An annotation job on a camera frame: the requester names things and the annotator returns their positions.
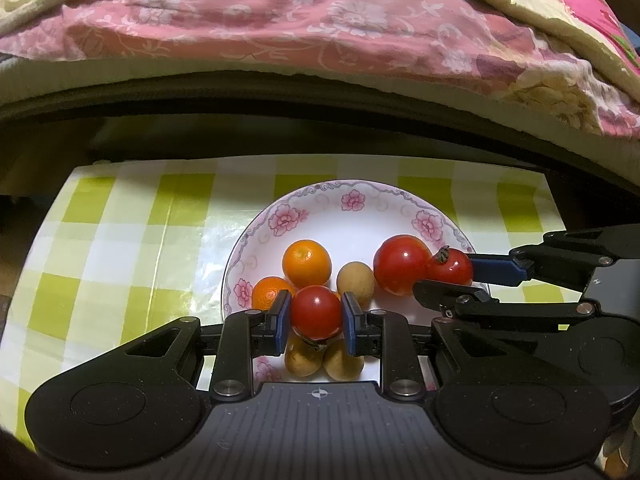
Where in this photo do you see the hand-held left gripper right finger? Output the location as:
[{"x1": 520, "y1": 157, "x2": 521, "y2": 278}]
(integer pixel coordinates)
[{"x1": 342, "y1": 292, "x2": 521, "y2": 401}]

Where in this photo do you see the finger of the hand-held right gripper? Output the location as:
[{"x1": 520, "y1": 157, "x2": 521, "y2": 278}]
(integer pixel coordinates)
[
  {"x1": 469, "y1": 227, "x2": 640, "y2": 291},
  {"x1": 412, "y1": 280, "x2": 599, "y2": 333}
]

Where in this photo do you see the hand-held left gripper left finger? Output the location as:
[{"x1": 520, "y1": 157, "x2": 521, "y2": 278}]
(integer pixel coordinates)
[{"x1": 115, "y1": 292, "x2": 293, "y2": 402}]

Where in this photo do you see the oblong cherry tomato with stem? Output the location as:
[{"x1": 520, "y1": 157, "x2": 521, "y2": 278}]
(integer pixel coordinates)
[{"x1": 426, "y1": 246, "x2": 474, "y2": 287}]

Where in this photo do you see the small orange mandarin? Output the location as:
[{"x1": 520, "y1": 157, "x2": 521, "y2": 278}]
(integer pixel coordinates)
[{"x1": 251, "y1": 276, "x2": 297, "y2": 312}]

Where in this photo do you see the small red cherry tomato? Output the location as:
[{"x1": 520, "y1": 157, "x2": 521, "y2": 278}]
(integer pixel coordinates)
[{"x1": 290, "y1": 285, "x2": 344, "y2": 340}]

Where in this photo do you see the brown longan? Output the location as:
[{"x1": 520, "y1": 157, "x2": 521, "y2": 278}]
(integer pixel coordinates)
[
  {"x1": 322, "y1": 340, "x2": 365, "y2": 381},
  {"x1": 336, "y1": 261, "x2": 376, "y2": 309},
  {"x1": 285, "y1": 335, "x2": 326, "y2": 379}
]

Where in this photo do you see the large red tomato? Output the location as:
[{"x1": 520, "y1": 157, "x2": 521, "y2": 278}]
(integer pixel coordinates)
[{"x1": 373, "y1": 234, "x2": 433, "y2": 296}]

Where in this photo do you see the large orange mandarin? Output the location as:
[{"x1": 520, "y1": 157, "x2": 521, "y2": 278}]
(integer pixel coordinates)
[{"x1": 282, "y1": 240, "x2": 333, "y2": 287}]

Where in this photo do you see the white floral rimmed plate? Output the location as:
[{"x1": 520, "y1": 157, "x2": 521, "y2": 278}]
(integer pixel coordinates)
[{"x1": 221, "y1": 180, "x2": 491, "y2": 387}]

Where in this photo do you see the green checkered plastic tablecloth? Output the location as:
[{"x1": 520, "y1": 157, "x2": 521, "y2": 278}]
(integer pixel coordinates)
[{"x1": 0, "y1": 155, "x2": 567, "y2": 453}]

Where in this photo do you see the dark framed bed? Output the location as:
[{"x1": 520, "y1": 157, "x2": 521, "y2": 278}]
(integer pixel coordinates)
[{"x1": 0, "y1": 55, "x2": 640, "y2": 196}]

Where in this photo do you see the cream and green quilt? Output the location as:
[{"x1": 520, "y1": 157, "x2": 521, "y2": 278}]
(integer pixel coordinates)
[{"x1": 0, "y1": 0, "x2": 640, "y2": 91}]

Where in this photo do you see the bright pink floral blanket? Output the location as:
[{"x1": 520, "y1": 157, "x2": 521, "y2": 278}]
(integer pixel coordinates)
[{"x1": 539, "y1": 0, "x2": 640, "y2": 68}]

